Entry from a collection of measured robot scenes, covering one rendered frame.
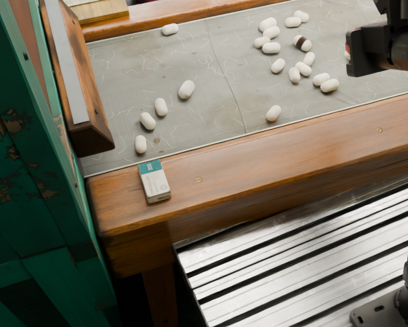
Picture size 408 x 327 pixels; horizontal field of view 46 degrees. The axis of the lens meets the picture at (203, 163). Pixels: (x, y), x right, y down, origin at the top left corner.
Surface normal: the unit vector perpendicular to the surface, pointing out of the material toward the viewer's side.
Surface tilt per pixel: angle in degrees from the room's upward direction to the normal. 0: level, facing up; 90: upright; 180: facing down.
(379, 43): 90
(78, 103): 0
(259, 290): 0
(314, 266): 0
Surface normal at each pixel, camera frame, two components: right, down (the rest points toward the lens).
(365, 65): 0.26, 0.26
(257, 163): 0.02, -0.55
